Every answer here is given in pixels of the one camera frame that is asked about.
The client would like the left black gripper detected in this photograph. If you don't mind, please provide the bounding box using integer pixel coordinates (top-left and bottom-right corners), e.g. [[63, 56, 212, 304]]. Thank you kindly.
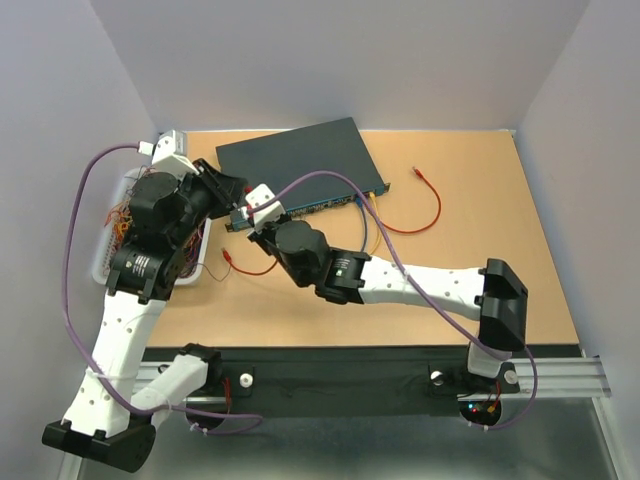
[[172, 157, 250, 247]]

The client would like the blue ethernet cable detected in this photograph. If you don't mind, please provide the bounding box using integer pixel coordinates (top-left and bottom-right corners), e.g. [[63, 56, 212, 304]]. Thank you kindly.
[[355, 193, 370, 254]]

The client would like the yellow ethernet cable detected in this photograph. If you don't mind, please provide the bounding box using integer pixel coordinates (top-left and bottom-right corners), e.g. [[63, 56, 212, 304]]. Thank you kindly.
[[367, 191, 384, 256]]

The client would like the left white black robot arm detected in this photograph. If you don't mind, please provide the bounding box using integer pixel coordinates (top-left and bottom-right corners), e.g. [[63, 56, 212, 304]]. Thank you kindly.
[[42, 159, 247, 473]]

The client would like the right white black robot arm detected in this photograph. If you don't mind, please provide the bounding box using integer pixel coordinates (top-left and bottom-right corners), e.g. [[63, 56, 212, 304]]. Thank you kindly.
[[248, 220, 528, 390]]

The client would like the white perforated plastic basket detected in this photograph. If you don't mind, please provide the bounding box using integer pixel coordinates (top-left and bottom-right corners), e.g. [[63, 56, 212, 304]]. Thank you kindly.
[[91, 165, 211, 287]]

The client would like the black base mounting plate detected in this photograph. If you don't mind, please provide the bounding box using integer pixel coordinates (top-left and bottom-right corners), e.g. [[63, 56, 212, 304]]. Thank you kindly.
[[149, 339, 584, 420]]

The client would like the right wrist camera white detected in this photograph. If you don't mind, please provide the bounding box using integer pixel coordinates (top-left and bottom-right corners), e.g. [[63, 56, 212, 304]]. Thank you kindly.
[[240, 183, 286, 232]]

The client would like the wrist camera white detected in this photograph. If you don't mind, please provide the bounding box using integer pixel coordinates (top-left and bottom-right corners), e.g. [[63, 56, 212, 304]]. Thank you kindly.
[[137, 130, 197, 179], [240, 183, 286, 232]]

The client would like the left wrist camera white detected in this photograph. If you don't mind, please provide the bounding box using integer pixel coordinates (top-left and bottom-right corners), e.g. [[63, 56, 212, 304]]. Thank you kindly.
[[137, 130, 197, 179]]

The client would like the dark blue network switch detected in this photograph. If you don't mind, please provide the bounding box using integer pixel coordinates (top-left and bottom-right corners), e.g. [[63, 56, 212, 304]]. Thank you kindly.
[[216, 117, 390, 216]]

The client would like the tangled colourful cable pile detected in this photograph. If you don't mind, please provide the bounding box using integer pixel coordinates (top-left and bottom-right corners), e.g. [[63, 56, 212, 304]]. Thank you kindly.
[[103, 167, 209, 279]]

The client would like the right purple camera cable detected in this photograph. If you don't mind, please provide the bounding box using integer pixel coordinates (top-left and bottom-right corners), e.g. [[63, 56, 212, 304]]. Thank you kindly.
[[247, 170, 539, 431]]

